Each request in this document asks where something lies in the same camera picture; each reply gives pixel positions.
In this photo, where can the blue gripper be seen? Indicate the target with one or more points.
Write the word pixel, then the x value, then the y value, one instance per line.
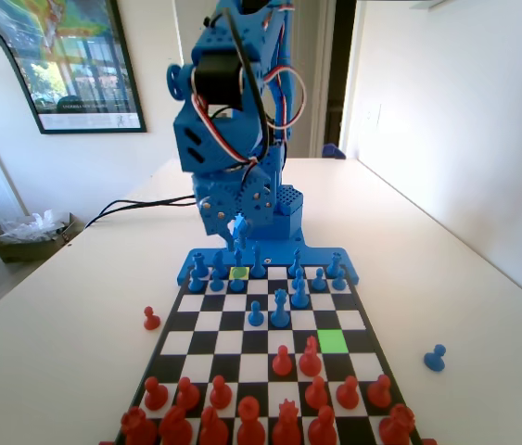
pixel 209 204

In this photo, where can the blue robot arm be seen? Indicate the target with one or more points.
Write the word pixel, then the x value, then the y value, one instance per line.
pixel 288 204

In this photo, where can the blue chess king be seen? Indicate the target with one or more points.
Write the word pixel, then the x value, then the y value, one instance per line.
pixel 257 265

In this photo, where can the blue chess rook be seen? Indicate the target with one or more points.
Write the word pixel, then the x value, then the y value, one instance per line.
pixel 198 266
pixel 333 266

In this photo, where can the blue chess pawn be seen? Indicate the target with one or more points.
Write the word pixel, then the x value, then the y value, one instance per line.
pixel 236 285
pixel 318 281
pixel 215 282
pixel 297 273
pixel 194 283
pixel 434 359
pixel 254 316
pixel 339 282

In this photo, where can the blue chess queen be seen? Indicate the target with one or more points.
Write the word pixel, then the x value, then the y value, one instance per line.
pixel 280 313

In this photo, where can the black and white chessboard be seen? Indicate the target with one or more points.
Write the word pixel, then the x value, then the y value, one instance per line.
pixel 223 340

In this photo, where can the red chess pawn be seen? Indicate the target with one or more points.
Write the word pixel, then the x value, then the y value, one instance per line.
pixel 187 396
pixel 155 396
pixel 150 320
pixel 347 395
pixel 316 395
pixel 378 394
pixel 220 395
pixel 282 364

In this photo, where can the red chess knight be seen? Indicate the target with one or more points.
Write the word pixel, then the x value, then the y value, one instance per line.
pixel 310 360
pixel 174 427

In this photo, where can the red chess bishop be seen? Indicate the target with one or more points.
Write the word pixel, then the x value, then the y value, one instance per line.
pixel 214 428
pixel 322 428

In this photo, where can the red chess queen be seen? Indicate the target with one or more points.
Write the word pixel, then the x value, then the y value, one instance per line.
pixel 287 426

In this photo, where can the red chess rook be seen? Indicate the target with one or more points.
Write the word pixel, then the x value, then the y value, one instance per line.
pixel 397 425
pixel 137 427

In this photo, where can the small dark blue object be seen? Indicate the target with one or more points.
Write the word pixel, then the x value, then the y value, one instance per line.
pixel 332 151

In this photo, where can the clear plastic bag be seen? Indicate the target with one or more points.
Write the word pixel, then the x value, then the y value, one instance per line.
pixel 33 227

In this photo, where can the brown cardboard box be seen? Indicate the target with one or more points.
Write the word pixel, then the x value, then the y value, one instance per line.
pixel 24 251

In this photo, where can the blue arm base plate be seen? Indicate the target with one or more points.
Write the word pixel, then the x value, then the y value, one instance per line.
pixel 279 255

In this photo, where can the white wall switch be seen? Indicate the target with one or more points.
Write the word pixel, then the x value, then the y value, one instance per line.
pixel 374 115

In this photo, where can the dark framed wall poster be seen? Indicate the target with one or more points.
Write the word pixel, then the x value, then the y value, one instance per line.
pixel 80 60

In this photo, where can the red arm base plate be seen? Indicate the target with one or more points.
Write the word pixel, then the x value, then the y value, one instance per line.
pixel 429 441

